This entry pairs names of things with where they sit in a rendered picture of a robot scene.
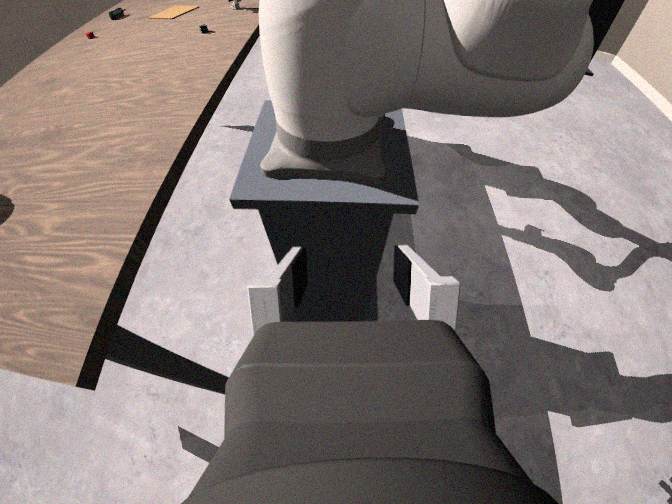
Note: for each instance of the tan square mat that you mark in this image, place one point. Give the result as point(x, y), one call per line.
point(173, 12)

